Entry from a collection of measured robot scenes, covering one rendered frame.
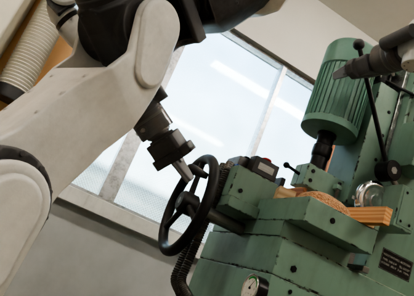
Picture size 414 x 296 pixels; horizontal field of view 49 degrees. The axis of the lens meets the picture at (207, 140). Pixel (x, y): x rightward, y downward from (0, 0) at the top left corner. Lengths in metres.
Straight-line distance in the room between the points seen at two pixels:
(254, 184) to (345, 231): 0.28
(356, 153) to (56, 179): 1.01
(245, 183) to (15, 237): 0.77
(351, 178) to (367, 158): 0.09
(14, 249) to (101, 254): 1.86
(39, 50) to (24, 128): 1.72
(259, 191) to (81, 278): 1.38
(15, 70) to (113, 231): 0.93
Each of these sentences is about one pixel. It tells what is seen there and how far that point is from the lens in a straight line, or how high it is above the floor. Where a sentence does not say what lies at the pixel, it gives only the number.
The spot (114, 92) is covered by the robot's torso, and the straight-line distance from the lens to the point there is 0.68.
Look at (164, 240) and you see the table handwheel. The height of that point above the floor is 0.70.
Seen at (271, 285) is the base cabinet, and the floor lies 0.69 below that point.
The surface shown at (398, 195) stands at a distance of 1.36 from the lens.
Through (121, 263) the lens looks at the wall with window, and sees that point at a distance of 2.47.
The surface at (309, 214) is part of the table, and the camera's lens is 1.07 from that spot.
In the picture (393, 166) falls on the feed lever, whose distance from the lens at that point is 1.40.
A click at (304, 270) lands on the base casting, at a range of 1.13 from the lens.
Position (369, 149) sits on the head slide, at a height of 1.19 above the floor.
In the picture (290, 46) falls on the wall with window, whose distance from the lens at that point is 3.11.
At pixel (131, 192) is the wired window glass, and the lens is 2.55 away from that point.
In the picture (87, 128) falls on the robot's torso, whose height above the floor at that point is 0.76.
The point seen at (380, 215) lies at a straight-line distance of 1.12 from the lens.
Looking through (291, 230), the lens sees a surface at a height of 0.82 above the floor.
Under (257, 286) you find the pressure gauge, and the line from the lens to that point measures 0.98.
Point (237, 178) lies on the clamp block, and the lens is 1.23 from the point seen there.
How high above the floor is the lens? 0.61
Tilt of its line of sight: 18 degrees up
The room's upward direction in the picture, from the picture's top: 22 degrees clockwise
